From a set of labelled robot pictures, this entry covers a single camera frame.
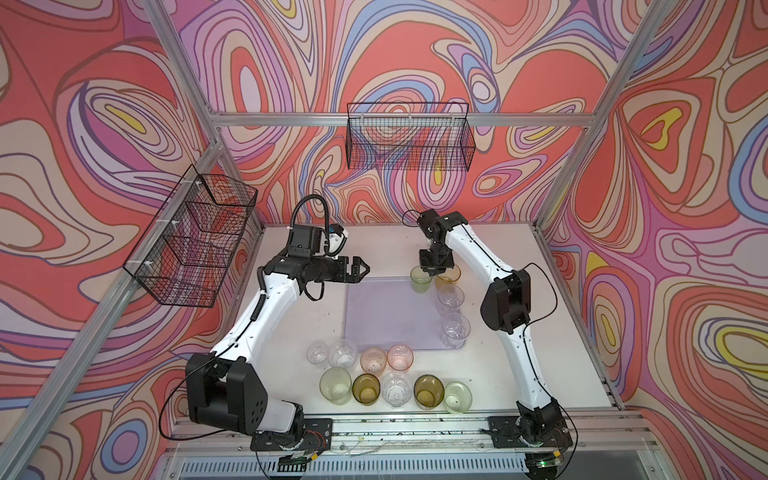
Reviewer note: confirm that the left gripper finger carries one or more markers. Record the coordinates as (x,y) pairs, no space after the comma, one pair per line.
(357,274)
(355,260)

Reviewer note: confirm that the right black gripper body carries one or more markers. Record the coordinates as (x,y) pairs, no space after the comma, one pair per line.
(437,259)

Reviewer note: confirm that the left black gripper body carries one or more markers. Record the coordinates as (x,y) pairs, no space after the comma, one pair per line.
(325,269)

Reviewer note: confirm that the yellow plastic cup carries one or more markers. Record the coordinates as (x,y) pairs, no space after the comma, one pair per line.
(449,276)

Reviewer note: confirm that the bright green cup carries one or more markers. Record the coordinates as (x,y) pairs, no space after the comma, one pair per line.
(420,280)

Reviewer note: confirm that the clear faceted cup back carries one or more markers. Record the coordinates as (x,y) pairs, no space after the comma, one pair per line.
(456,328)

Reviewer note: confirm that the small clear cup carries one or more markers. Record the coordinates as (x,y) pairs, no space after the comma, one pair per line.
(317,353)

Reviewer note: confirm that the amber cup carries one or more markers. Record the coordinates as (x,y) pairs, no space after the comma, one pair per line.
(366,389)
(428,391)

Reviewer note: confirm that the pale green cup front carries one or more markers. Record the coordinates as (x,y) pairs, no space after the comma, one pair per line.
(458,397)

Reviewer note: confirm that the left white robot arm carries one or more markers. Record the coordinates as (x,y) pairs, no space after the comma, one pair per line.
(224,390)

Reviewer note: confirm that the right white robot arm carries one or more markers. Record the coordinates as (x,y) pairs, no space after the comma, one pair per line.
(505,309)

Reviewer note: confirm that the lilac plastic tray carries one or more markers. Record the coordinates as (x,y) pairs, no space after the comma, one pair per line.
(385,311)

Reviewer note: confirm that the peach cup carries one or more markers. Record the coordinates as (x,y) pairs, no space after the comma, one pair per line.
(374,361)

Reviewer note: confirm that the pink cup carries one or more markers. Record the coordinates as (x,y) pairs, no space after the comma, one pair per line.
(400,357)

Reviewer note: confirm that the pale green large cup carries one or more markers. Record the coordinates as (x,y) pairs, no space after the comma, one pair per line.
(335,385)

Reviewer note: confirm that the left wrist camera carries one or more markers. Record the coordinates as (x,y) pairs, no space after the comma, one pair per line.
(306,241)

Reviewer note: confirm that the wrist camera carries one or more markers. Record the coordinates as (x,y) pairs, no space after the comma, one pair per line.
(306,241)
(435,226)

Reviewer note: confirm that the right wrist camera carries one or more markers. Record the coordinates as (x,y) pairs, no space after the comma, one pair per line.
(435,226)

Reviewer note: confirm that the black wire basket back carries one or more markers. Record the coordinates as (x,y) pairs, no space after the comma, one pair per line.
(409,136)

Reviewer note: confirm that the black wire basket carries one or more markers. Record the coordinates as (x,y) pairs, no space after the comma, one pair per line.
(409,136)
(200,226)

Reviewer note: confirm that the black wire basket left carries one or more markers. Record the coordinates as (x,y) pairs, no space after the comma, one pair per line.
(200,226)

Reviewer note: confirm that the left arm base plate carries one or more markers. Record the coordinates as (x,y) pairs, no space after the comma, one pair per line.
(314,435)

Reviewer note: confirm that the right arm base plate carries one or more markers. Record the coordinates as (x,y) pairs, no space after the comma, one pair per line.
(513,432)

